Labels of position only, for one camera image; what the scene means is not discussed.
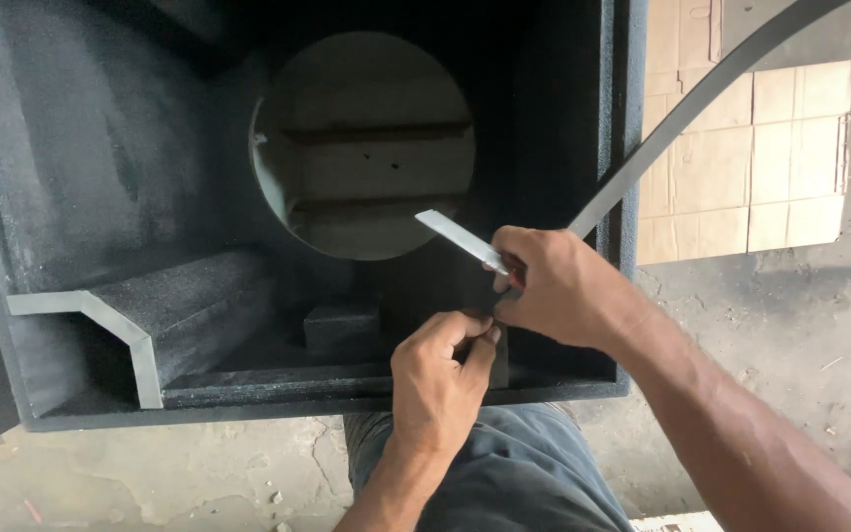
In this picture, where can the dark grey foam strip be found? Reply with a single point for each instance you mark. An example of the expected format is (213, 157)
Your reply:
(691, 103)

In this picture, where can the person's grey trousers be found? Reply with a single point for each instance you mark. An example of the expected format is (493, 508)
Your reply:
(514, 473)

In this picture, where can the person's left hand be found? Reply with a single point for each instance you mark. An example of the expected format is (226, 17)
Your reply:
(433, 384)

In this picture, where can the flattened cardboard sheet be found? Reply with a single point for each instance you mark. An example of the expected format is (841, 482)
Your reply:
(750, 148)

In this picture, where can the person's right fingers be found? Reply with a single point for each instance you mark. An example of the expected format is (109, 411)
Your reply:
(505, 277)

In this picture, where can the newspaper sheet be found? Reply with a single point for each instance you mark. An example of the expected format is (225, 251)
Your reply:
(765, 513)

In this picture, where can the black speaker cabinet box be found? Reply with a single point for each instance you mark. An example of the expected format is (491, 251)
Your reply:
(174, 222)

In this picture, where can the person's right hand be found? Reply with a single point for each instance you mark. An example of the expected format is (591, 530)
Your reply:
(566, 295)

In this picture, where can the utility knife with silver blade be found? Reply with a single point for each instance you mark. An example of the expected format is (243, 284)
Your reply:
(462, 240)

